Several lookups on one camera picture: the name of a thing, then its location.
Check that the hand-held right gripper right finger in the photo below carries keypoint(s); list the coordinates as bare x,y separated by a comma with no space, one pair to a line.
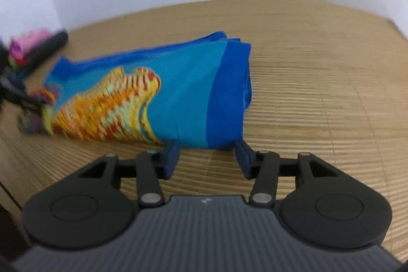
242,160

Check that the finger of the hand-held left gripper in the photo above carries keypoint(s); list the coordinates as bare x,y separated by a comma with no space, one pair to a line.
12,82
19,99

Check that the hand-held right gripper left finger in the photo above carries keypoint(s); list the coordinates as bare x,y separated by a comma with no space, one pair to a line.
172,159

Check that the blue printed cloth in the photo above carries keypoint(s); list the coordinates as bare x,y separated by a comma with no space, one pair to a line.
185,93

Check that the red folded cloth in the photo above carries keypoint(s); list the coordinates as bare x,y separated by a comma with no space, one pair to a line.
15,59

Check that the pink folded cloth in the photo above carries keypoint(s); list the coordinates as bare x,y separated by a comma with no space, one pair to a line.
28,40

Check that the dark slate folded cloth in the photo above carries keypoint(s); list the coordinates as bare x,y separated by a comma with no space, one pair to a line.
47,45

